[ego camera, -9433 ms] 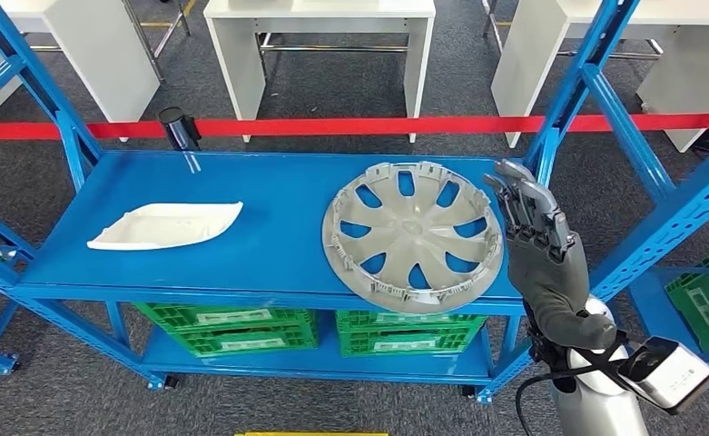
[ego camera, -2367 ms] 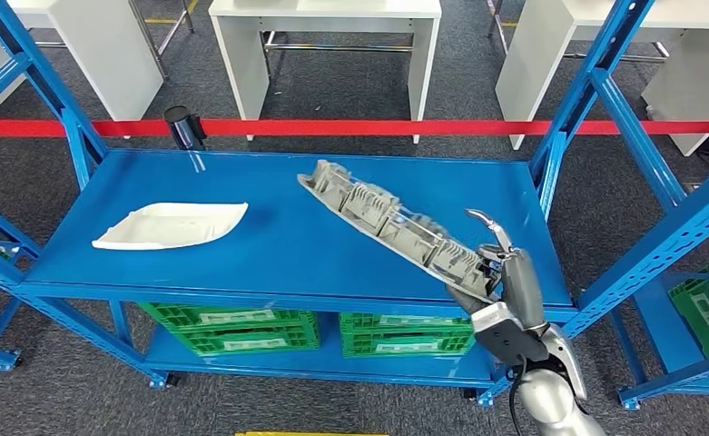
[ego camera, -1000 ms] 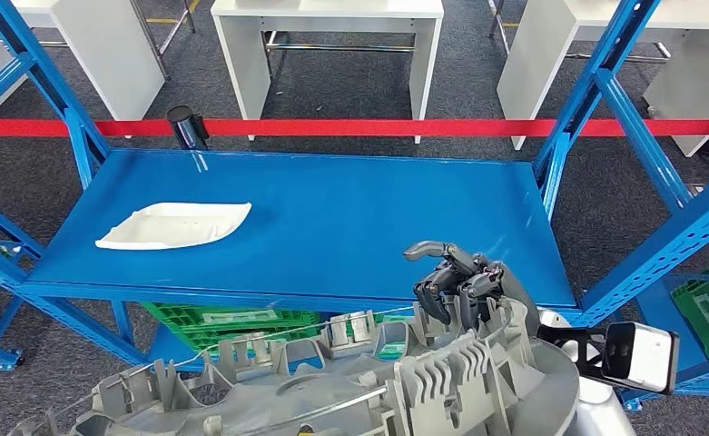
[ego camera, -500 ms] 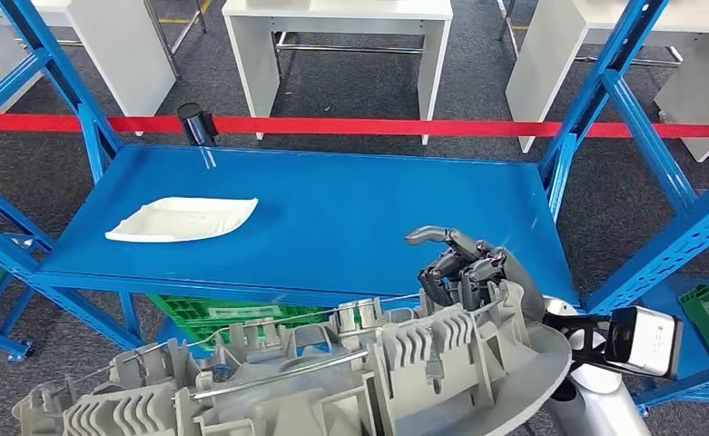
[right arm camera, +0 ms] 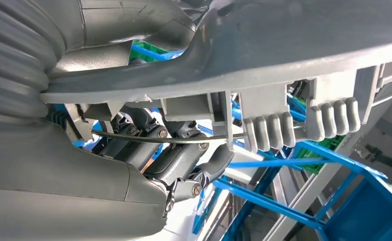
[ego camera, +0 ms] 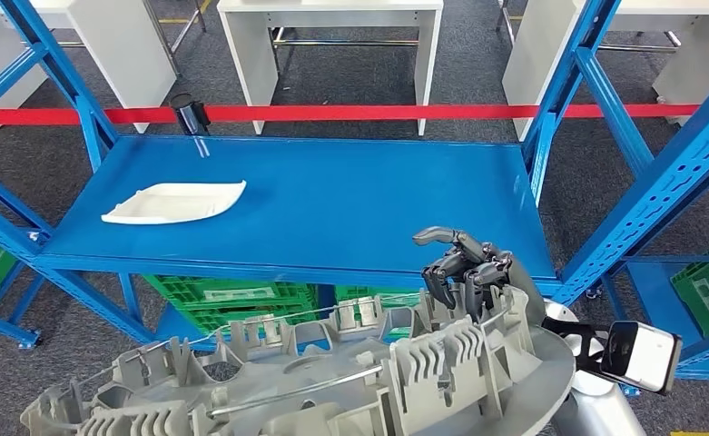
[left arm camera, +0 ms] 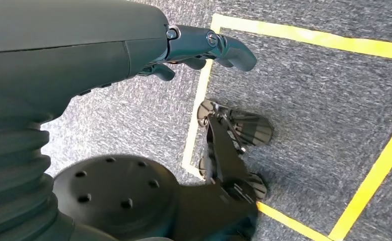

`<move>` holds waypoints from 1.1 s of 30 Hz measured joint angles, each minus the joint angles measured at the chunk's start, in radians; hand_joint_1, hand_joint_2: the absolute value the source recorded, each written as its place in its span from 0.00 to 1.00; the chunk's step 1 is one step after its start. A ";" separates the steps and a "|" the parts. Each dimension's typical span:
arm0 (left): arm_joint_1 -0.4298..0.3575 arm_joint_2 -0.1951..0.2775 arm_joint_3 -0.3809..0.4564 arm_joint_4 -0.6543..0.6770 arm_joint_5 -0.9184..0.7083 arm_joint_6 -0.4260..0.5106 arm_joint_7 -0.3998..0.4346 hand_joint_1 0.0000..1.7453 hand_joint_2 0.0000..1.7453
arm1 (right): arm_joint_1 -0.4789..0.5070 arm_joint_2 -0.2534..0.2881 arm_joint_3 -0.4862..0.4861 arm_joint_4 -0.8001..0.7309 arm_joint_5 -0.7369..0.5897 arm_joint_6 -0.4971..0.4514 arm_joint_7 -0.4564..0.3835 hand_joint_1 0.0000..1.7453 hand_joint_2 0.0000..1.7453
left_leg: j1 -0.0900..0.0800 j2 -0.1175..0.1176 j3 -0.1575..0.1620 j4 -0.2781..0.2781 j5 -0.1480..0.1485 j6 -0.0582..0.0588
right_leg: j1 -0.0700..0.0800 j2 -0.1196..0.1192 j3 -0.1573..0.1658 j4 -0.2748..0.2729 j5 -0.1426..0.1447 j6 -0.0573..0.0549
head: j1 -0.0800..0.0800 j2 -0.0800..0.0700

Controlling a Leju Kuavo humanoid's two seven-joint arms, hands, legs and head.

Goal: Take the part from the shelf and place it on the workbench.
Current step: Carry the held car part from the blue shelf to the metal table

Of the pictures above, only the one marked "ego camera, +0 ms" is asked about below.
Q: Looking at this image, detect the white table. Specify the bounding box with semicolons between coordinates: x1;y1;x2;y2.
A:
217;0;444;137
501;0;709;144
0;0;178;134

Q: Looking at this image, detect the retractable belt stanchion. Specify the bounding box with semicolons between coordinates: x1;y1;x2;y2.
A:
169;93;212;138

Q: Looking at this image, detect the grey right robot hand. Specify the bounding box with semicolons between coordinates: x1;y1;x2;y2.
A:
412;225;547;327

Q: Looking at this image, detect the white plastic trim panel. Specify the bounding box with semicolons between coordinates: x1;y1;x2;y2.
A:
100;179;248;227

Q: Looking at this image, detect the red barrier belt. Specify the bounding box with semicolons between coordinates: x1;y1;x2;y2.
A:
0;103;701;127

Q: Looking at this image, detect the silver plastic wheel cover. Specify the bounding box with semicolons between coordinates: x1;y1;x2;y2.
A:
20;282;577;436

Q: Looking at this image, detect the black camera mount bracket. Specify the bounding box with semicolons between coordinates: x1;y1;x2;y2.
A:
542;315;615;375

